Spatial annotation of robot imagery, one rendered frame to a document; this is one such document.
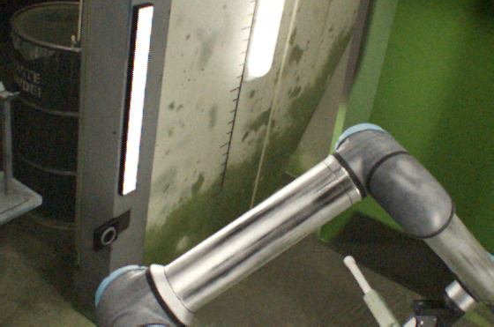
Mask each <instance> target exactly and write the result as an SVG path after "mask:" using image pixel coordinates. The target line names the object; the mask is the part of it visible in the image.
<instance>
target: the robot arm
mask: <svg viewBox="0 0 494 327"><path fill-rule="evenodd" d="M339 140H340V141H339V142H337V143H336V145H335V152H334V153H333V154H331V155H330V156H329V157H328V159H326V160H324V161H323V162H321V163H320V164H318V165H317V166H315V167H314V168H313V169H312V170H310V171H309V172H307V173H306V174H304V175H302V176H301V177H299V178H298V179H296V180H295V181H293V182H292V183H290V184H289V185H288V186H286V187H285V188H284V189H282V190H280V191H279V192H277V193H276V194H274V195H273V196H271V197H269V198H268V199H267V200H266V201H264V202H263V203H261V204H259V205H258V206H257V207H255V208H254V209H252V210H251V211H249V212H247V213H246V214H244V215H243V216H242V217H241V218H239V219H237V220H236V221H234V222H233V223H231V224H230V225H228V226H227V227H225V228H224V229H222V230H221V231H220V232H219V233H217V234H215V235H214V236H212V237H211V238H209V239H208V240H206V241H205V242H203V243H201V244H200V245H199V246H197V247H196V248H195V249H193V250H192V251H190V252H189V253H187V254H186V255H184V256H182V257H181V258H179V259H178V260H176V261H175V262H174V263H172V264H169V265H167V266H162V265H158V264H153V265H151V266H149V267H148V268H147V267H145V266H142V267H138V266H137V265H131V266H126V267H123V268H121V269H118V270H116V271H114V272H112V274H110V277H108V278H105V279H104V281H103V282H102V283H101V285H100V286H99V288H98V289H97V292H96V295H95V300H94V303H95V318H96V321H97V324H98V326H99V327H189V326H191V325H192V320H193V316H194V313H195V311H196V310H197V309H198V308H200V307H202V306H203V305H205V304H206V303H208V302H209V301H210V300H212V299H213V298H215V297H216V296H218V295H219V294H221V293H222V292H224V291H225V290H227V289H228V288H230V287H231V286H233V285H234V284H235V283H237V282H240V281H241V280H243V279H245V278H246V277H247V276H249V275H250V274H252V273H253V272H254V271H256V270H257V269H259V268H260V267H262V266H263V265H265V264H267V263H268V262H270V261H271V260H272V259H274V258H275V257H277V256H278V255H279V254H281V253H282V252H284V251H285V250H287V249H289V248H290V247H292V246H293V245H295V244H296V243H297V242H299V241H301V240H302V239H303V238H304V237H306V236H307V235H309V234H311V233H312V232H314V231H315V230H317V229H318V228H320V227H321V226H323V225H324V224H325V223H326V222H328V221H329V220H331V219H333V218H334V217H336V216H337V215H339V214H340V213H342V212H343V211H345V210H346V209H348V208H349V207H350V206H351V205H353V204H355V203H356V202H358V201H362V200H363V199H365V198H366V197H367V196H369V195H371V196H372V197H373V198H374V200H375V201H376V202H377V203H378V204H379V205H380V207H381V208H382V209H383V210H384V211H385V212H386V213H387V214H388V215H390V216H391V217H392V218H393V219H394V220H395V221H396V222H397V223H398V224H399V226H400V227H401V228H402V229H403V230H404V231H405V232H406V233H407V234H409V235H410V236H412V237H414V238H416V239H421V240H424V241H425V242H426V243H427V244H428V245H429V246H430V247H431V248H432V249H433V250H434V251H435V252H436V253H437V255H438V256H439V257H440V258H441V259H442V260H444V261H445V263H446V264H447V266H448V267H449V269H450V270H451V271H452V272H454V273H456V274H457V275H458V276H459V277H458V278H457V279H456V280H455V281H454V282H453V283H452V284H451V285H450V286H448V287H447V288H446V289H445V291H446V293H445V294H444V295H443V297H444V298H445V301H443V300H412V302H411V304H410V307H411V309H412V310H413V311H414V313H413V314H412V315H411V316H410V317H409V318H408V320H407V321H406V322H405V324H404V325H403V327H420V326H421V325H422V326H423V327H451V326H452V325H453V324H454V323H455V322H457V321H458V320H459V319H460V318H461V317H462V316H464V315H465V314H466V313H468V312H469V311H470V310H471V309H473V308H474V307H475V306H476V305H477V304H479V302H480V301H482V303H483V304H484V305H485V307H486V308H487V309H488V310H490V311H491V312H492V313H493V314H494V257H493V256H492V255H491V254H490V253H489V252H486V251H485V250H484V249H483V247H482V246H481V245H480V244H479V241H478V240H477V239H475V237H474V236H473V235H472V234H471V233H470V232H469V231H468V230H467V229H466V228H465V226H464V225H463V224H462V223H461V222H460V220H459V218H458V217H457V215H456V214H455V206H454V202H453V200H452V198H451V196H450V195H449V194H448V193H447V192H446V190H445V189H444V188H443V187H442V186H441V184H440V183H439V182H437V181H436V180H435V179H434V178H433V176H432V175H431V174H430V173H429V172H428V171H427V170H426V169H425V168H424V167H423V166H422V165H421V164H420V163H419V162H418V161H417V160H416V159H415V158H414V157H412V156H411V155H410V154H409V153H408V152H407V151H406V150H405V149H404V148H403V147H401V146H400V145H399V144H398V143H397V142H396V141H395V140H394V139H393V137H392V136H391V135H390V134H389V133H387V132H386V131H384V130H383V129H381V128H380V127H378V126H377V125H375V124H369V123H364V124H359V125H356V126H354V127H352V128H350V129H348V130H346V131H345V132H344V133H343V134H342V135H341V136H340V137H339ZM465 312H466V313H465Z"/></svg>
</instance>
